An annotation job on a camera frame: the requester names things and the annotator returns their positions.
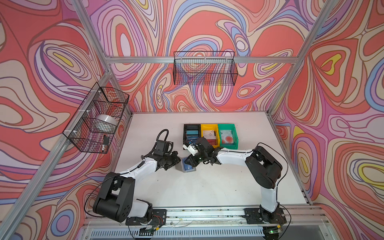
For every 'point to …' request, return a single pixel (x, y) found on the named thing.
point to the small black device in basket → (106, 140)
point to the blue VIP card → (187, 167)
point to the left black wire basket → (93, 127)
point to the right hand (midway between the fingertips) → (187, 164)
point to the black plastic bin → (190, 127)
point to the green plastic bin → (232, 127)
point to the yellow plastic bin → (212, 127)
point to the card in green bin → (227, 136)
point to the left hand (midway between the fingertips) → (182, 158)
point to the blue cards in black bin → (191, 135)
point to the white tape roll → (108, 118)
